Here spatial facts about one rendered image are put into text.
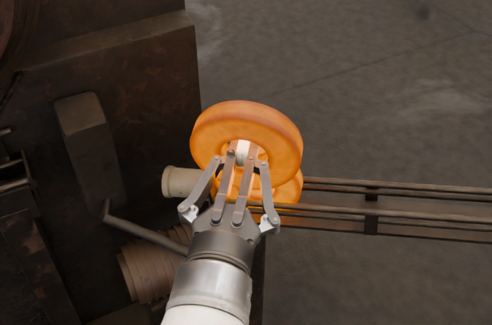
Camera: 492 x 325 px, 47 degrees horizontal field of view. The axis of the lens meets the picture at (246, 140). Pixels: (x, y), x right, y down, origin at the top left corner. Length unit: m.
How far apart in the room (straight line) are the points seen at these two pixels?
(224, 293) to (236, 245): 0.06
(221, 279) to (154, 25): 0.58
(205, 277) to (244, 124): 0.22
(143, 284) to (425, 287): 0.92
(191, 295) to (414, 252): 1.28
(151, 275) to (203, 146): 0.41
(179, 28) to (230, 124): 0.37
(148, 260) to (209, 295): 0.54
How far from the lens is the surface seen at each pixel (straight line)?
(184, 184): 1.02
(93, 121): 1.00
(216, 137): 0.75
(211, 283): 0.60
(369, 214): 0.98
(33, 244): 1.18
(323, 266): 1.73
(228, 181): 0.71
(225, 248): 0.63
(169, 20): 1.08
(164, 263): 1.12
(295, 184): 0.96
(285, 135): 0.73
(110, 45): 1.03
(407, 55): 2.50
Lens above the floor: 1.47
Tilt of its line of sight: 46 degrees down
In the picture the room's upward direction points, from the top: straight up
